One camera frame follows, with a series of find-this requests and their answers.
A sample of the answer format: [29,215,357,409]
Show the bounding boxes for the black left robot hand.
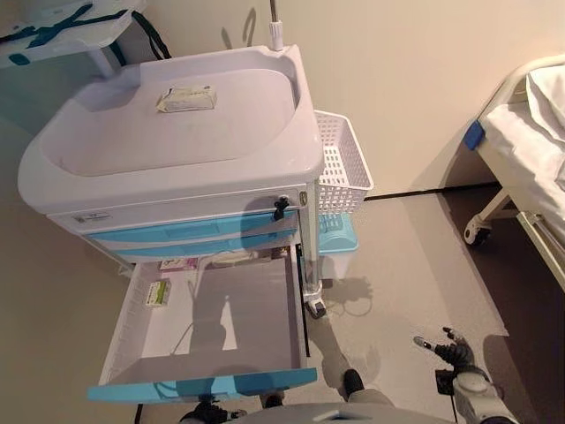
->
[183,396,248,424]

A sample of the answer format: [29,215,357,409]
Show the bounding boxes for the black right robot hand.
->
[413,326,473,370]

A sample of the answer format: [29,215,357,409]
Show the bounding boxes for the blue fronted white drawer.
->
[87,252,319,403]

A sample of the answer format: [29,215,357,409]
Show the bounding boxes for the small green white medicine box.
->
[144,280,172,308]

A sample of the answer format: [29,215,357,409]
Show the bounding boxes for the pink white medicine box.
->
[159,258,199,271]

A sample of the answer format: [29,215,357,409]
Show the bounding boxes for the silver right robot leg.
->
[343,368,398,410]

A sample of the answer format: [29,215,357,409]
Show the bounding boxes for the bed caster wheel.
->
[463,216,493,246]

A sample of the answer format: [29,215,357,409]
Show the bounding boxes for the grey robot torso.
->
[220,401,456,424]

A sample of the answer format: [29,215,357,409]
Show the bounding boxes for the cart caster wheel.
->
[305,298,328,320]

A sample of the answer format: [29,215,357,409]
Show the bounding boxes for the light blue waste bin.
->
[317,211,358,256]

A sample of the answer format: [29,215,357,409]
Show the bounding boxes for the white perforated side basket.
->
[313,110,375,216]

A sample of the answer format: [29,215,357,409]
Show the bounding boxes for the blue bed clip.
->
[465,122,486,151]

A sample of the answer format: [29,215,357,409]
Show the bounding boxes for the white hospital bed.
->
[463,55,565,293]

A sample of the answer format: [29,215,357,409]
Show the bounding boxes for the white medical cart blue drawers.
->
[17,43,330,319]

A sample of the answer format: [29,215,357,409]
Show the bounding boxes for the white pillow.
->
[524,61,565,143]

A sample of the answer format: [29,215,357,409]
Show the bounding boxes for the white tissue pack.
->
[154,86,219,114]

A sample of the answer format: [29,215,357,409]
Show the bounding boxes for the metal IV pole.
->
[267,0,286,52]

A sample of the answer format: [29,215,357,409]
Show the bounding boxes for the white side shelf board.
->
[0,0,147,81]

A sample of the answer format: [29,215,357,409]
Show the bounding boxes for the thin white cable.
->
[169,321,196,355]

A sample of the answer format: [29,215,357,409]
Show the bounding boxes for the black hanging strap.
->
[115,11,172,63]

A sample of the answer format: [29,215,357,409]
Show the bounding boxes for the black crossed strap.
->
[0,4,109,65]

